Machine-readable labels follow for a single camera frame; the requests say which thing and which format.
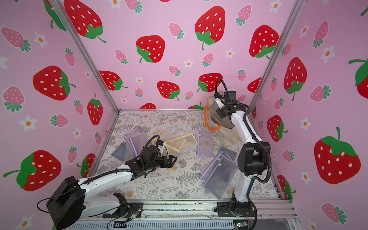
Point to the purple mesh pouch centre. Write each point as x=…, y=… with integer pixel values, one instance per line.
x=205, y=143

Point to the grey-blue mesh pouch left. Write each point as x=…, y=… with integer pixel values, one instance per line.
x=120, y=152

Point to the aluminium front rail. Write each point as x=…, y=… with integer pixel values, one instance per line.
x=194, y=214

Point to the cream mesh pouch rear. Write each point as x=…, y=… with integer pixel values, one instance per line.
x=167, y=136

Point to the purple mesh pouch left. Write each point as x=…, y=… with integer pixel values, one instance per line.
x=136, y=140

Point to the beige canvas bag orange handles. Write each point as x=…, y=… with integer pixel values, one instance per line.
x=227, y=136

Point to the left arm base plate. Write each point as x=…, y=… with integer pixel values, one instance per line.
x=129, y=211

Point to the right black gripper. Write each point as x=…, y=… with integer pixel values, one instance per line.
x=220, y=112

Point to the grey mesh pouch cream trim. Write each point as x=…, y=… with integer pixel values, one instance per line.
x=219, y=117

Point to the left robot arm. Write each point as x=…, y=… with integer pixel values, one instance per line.
x=75, y=198

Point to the large purple mesh pouch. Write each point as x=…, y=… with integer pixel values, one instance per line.
x=218, y=175

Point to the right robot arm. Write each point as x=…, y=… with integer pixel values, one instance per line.
x=253, y=160

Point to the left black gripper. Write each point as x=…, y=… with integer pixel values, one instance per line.
x=170, y=164

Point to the cream mesh pouch front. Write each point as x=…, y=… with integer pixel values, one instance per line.
x=182, y=143

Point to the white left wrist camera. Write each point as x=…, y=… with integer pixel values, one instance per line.
x=160, y=145

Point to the blue-grey mesh pouch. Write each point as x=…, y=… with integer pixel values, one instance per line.
x=228, y=153

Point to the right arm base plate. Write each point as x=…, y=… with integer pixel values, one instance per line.
x=235, y=209

